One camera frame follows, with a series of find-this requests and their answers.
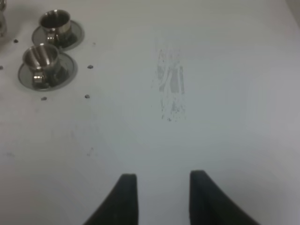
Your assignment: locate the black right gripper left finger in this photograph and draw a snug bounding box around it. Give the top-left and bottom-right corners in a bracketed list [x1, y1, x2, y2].
[85, 174, 138, 225]

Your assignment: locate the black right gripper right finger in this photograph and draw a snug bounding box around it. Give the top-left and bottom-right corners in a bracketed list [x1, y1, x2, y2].
[189, 171, 258, 225]

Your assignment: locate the stainless steel teapot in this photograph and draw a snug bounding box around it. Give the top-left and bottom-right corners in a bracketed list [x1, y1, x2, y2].
[0, 0, 7, 38]

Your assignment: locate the near stainless steel saucer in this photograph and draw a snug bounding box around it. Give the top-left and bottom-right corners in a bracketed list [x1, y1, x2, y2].
[18, 52, 77, 91]

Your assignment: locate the stainless steel saucer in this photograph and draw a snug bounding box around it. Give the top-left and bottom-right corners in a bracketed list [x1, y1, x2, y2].
[18, 52, 77, 91]
[31, 20, 84, 51]

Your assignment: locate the near stainless steel teacup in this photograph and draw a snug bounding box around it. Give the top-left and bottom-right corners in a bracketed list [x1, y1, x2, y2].
[22, 43, 61, 86]

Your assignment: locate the stainless steel teacup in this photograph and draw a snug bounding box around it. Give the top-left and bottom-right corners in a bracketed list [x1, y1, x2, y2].
[22, 43, 61, 86]
[39, 9, 72, 46]

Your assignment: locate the far stainless steel saucer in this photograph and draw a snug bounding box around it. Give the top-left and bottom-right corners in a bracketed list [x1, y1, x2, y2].
[31, 20, 84, 51]

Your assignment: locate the far stainless steel teacup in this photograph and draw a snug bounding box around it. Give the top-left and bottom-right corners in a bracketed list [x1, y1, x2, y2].
[39, 9, 72, 46]

